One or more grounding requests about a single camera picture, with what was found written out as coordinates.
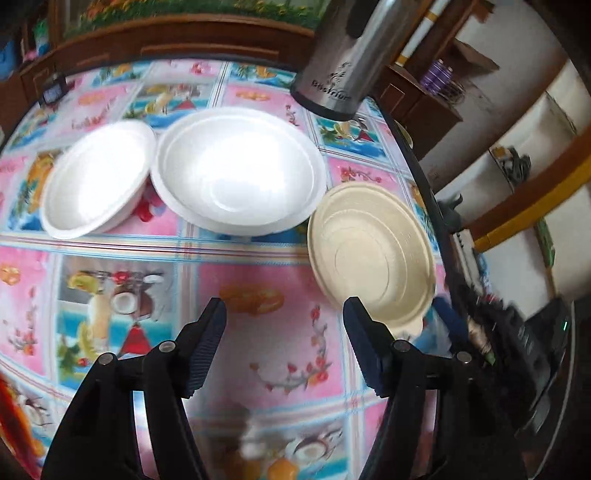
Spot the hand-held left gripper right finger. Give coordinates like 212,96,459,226
342,296,529,480

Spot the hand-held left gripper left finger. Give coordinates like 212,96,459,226
41,298,228,480

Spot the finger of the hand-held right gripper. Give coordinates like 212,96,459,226
433,296,471,356

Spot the beige bowl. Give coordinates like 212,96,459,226
307,181,437,335

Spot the white bowl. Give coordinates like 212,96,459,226
151,107,328,235
41,121,157,240

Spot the fruit print tablecloth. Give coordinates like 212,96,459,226
0,59,446,480

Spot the wooden side cabinet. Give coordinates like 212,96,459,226
379,62,465,162

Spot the cardboard box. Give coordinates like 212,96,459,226
450,37,500,75

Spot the stainless steel thermos jug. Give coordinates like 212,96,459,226
290,0,402,121

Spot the small black jar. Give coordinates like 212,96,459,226
41,74,70,106

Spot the glass flower display panel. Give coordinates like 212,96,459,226
65,0,333,38

